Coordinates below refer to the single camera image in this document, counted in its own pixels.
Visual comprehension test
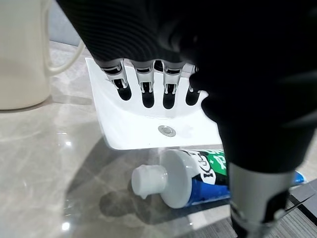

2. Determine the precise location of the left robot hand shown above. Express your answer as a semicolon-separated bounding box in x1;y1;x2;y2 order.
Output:
55;0;317;238

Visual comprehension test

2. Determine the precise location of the blue green toothpaste tube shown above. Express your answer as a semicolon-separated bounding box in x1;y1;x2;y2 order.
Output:
131;148;306;209

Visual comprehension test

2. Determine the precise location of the cream ceramic mug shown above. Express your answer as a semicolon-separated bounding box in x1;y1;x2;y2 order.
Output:
0;0;86;111

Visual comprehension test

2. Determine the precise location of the silver sink overflow ring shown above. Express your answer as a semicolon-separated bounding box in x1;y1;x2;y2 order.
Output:
158;125;177;137

